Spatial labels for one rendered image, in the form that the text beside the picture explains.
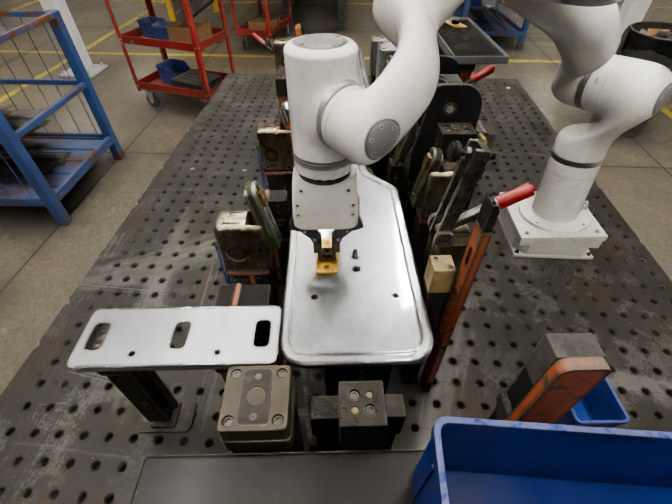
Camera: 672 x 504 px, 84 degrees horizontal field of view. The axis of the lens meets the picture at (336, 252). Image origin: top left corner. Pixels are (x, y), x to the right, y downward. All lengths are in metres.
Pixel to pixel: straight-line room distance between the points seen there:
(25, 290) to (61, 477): 1.63
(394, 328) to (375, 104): 0.32
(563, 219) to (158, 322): 1.03
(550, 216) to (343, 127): 0.88
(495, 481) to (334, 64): 0.46
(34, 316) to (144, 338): 1.70
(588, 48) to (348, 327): 0.65
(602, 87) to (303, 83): 0.74
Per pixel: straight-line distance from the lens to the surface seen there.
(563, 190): 1.15
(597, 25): 0.86
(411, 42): 0.44
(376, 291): 0.61
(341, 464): 0.46
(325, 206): 0.55
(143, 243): 1.25
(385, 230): 0.71
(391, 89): 0.41
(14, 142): 2.52
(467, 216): 0.63
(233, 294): 0.65
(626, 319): 1.18
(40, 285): 2.44
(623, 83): 1.03
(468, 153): 0.55
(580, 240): 1.22
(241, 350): 0.56
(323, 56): 0.44
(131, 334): 0.63
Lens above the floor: 1.47
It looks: 45 degrees down
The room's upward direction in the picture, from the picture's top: straight up
